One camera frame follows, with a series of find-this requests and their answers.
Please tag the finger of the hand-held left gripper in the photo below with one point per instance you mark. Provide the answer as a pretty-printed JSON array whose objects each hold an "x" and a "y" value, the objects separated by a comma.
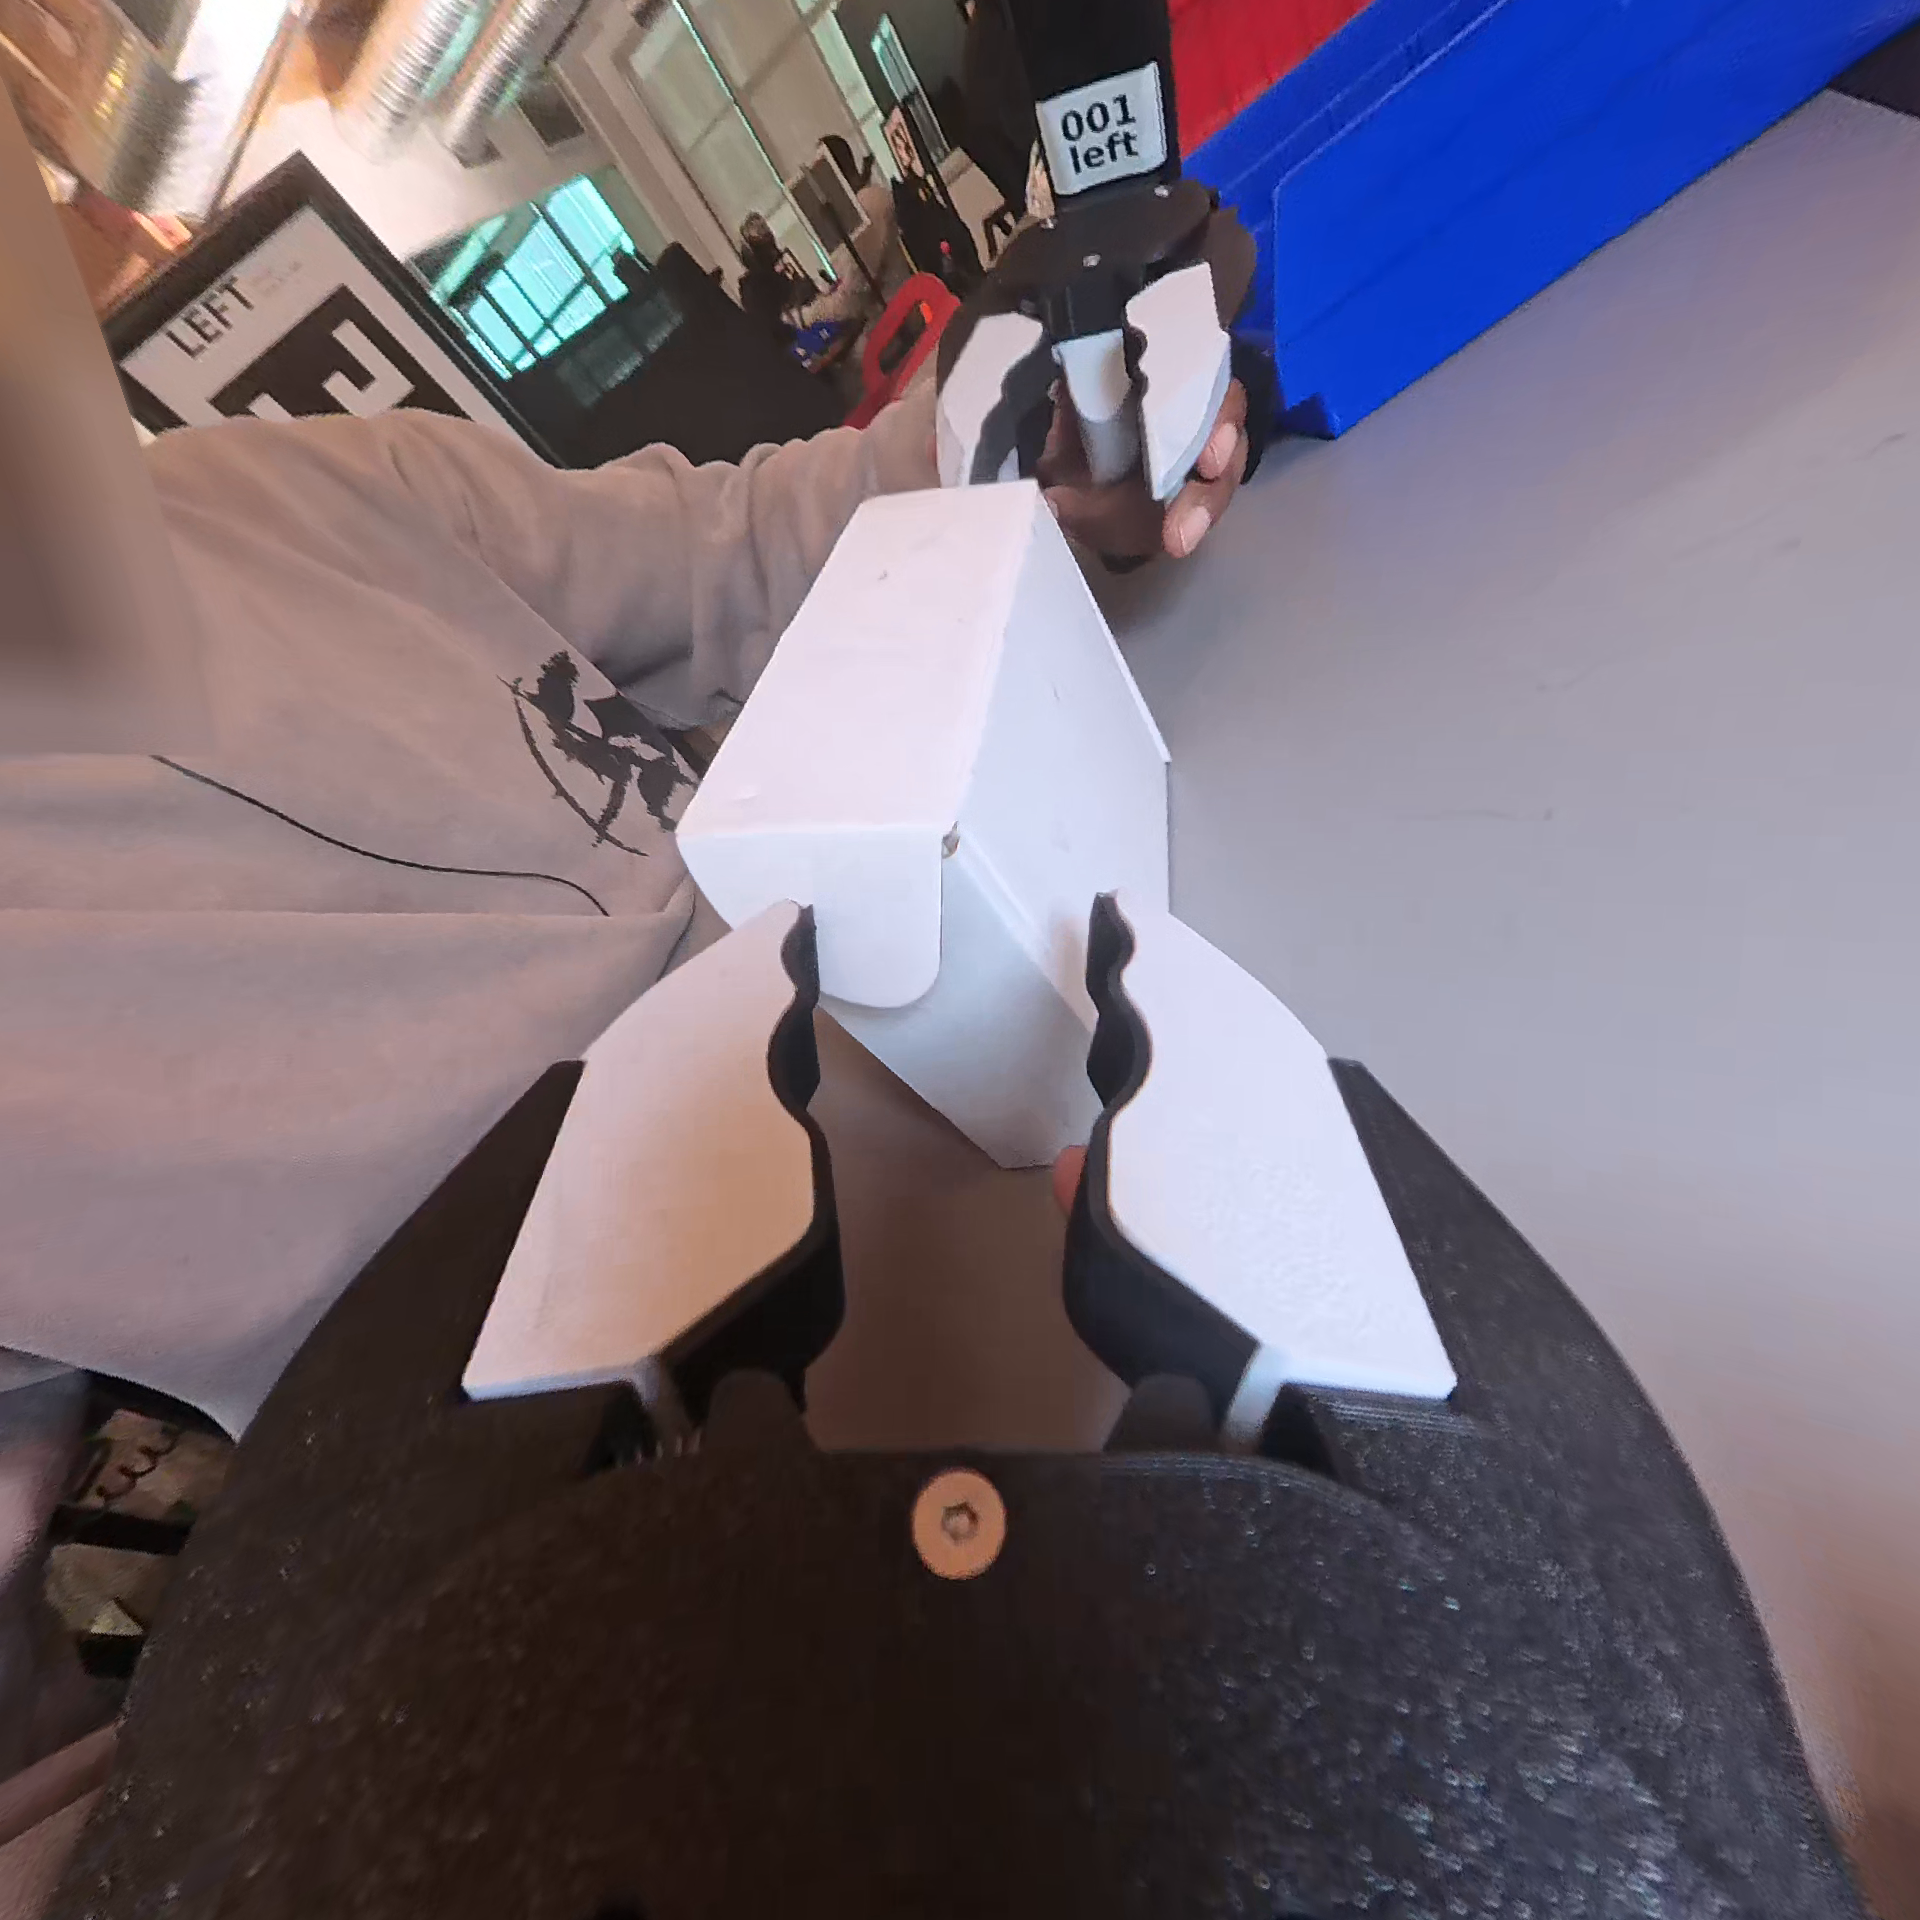
[
  {"x": 1188, "y": 378},
  {"x": 975, "y": 390}
]

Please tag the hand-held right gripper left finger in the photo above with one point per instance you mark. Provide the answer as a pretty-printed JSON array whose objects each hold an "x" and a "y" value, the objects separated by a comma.
[{"x": 646, "y": 1170}]

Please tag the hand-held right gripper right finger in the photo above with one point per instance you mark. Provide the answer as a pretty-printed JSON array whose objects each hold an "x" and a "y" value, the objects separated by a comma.
[{"x": 1275, "y": 1199}]

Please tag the white cardboard box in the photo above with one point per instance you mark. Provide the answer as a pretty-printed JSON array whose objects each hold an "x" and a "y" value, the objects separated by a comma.
[{"x": 898, "y": 720}]

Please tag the blue plastic bin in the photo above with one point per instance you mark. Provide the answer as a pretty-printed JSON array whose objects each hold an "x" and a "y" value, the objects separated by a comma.
[{"x": 1501, "y": 180}]

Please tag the person's left forearm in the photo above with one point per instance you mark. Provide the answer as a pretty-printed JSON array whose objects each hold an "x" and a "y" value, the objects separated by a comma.
[{"x": 749, "y": 511}]

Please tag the person's left hand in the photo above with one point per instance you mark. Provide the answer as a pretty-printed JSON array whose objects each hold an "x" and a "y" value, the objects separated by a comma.
[{"x": 1199, "y": 516}]

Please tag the person's right hand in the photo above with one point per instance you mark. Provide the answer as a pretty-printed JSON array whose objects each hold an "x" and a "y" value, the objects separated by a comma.
[{"x": 1070, "y": 1188}]

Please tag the red chair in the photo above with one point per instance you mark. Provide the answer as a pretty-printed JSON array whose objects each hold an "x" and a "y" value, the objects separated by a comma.
[{"x": 898, "y": 343}]

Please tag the red plastic bin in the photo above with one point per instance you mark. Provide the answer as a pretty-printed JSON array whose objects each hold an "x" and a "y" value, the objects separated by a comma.
[{"x": 1263, "y": 38}]

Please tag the person's grey sweatshirt torso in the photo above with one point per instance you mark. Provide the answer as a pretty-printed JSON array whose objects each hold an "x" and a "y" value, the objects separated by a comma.
[{"x": 303, "y": 975}]

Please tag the black white printed sign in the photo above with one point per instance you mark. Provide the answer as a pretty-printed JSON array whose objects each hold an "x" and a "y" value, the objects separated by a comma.
[{"x": 303, "y": 302}]

